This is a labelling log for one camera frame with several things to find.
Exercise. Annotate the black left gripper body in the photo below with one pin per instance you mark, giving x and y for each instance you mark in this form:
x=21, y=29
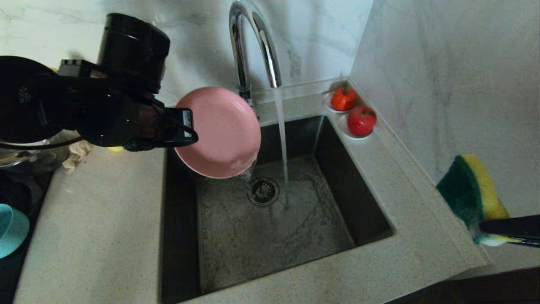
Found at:
x=135, y=55

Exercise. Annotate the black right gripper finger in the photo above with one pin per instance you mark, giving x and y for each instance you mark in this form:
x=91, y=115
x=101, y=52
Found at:
x=525, y=242
x=510, y=227

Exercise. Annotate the yellow green sponge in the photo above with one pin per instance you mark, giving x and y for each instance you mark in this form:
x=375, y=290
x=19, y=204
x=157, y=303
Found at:
x=468, y=194

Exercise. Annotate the yellow capped dish soap bottle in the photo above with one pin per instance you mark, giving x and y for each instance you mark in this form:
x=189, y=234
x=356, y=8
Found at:
x=116, y=148

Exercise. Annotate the chrome gooseneck faucet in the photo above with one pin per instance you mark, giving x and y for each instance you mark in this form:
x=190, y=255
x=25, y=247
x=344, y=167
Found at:
x=238, y=50

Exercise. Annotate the pink plate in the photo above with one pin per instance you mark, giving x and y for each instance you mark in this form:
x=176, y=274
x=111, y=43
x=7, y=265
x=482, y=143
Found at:
x=223, y=135

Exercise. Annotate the teal bowl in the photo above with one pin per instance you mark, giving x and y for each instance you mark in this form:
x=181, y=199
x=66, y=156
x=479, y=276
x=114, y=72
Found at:
x=10, y=230

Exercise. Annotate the stainless steel sink basin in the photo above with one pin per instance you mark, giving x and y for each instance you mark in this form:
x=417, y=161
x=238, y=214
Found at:
x=274, y=240

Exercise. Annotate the crumpled beige tissue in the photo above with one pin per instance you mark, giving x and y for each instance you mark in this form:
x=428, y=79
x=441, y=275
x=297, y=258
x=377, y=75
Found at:
x=78, y=154

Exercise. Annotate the clear glass bowl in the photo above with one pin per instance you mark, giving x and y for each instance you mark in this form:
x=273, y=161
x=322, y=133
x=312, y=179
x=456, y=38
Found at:
x=29, y=158

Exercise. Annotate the clear running water stream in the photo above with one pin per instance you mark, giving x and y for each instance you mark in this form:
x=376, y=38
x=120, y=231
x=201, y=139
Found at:
x=282, y=126

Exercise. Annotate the black stove top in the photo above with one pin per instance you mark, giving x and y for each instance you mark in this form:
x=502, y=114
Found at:
x=17, y=190

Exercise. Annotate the red apple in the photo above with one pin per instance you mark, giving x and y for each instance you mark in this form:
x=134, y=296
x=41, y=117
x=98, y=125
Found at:
x=361, y=120

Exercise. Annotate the round metal drain strainer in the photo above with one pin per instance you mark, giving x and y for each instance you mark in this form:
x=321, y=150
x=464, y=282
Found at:
x=263, y=192

